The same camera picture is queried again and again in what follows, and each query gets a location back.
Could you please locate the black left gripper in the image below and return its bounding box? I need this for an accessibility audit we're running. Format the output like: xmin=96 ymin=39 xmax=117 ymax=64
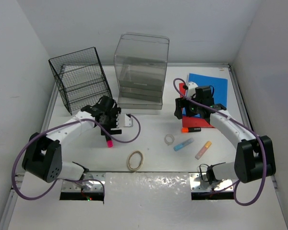
xmin=99 ymin=108 xmax=121 ymax=134

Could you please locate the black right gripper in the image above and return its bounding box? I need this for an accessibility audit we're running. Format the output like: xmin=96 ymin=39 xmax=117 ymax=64
xmin=175 ymin=94 xmax=202 ymax=119

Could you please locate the pink black highlighter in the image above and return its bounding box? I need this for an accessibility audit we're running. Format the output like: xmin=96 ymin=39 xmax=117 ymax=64
xmin=105 ymin=136 xmax=113 ymax=148

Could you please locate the orange black highlighter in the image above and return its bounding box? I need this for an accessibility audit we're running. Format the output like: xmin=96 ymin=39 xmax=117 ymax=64
xmin=181 ymin=127 xmax=201 ymax=133

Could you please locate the beige masking tape roll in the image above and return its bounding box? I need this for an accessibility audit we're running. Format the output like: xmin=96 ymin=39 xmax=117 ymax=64
xmin=127 ymin=150 xmax=144 ymax=172

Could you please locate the blue glue stick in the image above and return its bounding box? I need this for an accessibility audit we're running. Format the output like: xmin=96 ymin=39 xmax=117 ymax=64
xmin=173 ymin=138 xmax=194 ymax=151

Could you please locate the clear plastic drawer organizer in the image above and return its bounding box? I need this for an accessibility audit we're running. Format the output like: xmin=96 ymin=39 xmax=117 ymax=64
xmin=114 ymin=33 xmax=169 ymax=110

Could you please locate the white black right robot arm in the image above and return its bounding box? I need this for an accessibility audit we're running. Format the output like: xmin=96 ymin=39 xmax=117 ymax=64
xmin=174 ymin=86 xmax=276 ymax=184

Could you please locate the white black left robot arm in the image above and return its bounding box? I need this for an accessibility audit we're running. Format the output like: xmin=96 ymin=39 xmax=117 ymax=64
xmin=22 ymin=96 xmax=122 ymax=183

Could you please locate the red folder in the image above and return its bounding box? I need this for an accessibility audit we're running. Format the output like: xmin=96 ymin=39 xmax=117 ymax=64
xmin=179 ymin=83 xmax=213 ymax=128

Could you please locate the clear tape roll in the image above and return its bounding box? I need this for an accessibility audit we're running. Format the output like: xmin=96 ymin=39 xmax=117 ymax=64
xmin=164 ymin=134 xmax=175 ymax=146

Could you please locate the blue folder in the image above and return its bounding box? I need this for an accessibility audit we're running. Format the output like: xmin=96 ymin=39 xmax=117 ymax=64
xmin=188 ymin=73 xmax=228 ymax=107

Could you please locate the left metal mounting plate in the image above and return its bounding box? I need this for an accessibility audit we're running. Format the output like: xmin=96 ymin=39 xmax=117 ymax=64
xmin=61 ymin=172 xmax=106 ymax=193

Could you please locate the metal mounting plate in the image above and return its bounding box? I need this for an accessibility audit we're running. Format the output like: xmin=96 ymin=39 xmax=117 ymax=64
xmin=61 ymin=172 xmax=106 ymax=193
xmin=189 ymin=172 xmax=235 ymax=192

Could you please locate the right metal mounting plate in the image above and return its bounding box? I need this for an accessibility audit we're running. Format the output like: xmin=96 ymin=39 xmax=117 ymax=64
xmin=189 ymin=172 xmax=235 ymax=192

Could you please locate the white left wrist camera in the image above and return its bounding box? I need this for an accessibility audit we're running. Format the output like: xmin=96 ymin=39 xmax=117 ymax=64
xmin=116 ymin=114 xmax=133 ymax=128

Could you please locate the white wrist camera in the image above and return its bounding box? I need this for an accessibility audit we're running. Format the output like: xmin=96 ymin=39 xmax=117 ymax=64
xmin=186 ymin=81 xmax=198 ymax=98
xmin=116 ymin=114 xmax=133 ymax=128

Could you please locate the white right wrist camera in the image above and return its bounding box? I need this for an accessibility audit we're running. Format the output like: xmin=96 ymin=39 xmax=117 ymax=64
xmin=186 ymin=81 xmax=198 ymax=98

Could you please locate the black wire mesh shelf rack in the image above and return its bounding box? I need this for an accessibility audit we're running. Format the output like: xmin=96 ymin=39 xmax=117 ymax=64
xmin=48 ymin=47 xmax=112 ymax=114

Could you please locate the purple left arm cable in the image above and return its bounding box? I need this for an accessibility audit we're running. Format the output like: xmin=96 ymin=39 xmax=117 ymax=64
xmin=11 ymin=114 xmax=142 ymax=200

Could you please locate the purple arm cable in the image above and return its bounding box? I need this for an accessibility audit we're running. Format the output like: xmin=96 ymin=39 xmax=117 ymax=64
xmin=173 ymin=78 xmax=266 ymax=207
xmin=11 ymin=114 xmax=142 ymax=200

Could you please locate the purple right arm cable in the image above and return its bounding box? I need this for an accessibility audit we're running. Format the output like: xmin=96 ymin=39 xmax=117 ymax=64
xmin=173 ymin=78 xmax=266 ymax=207

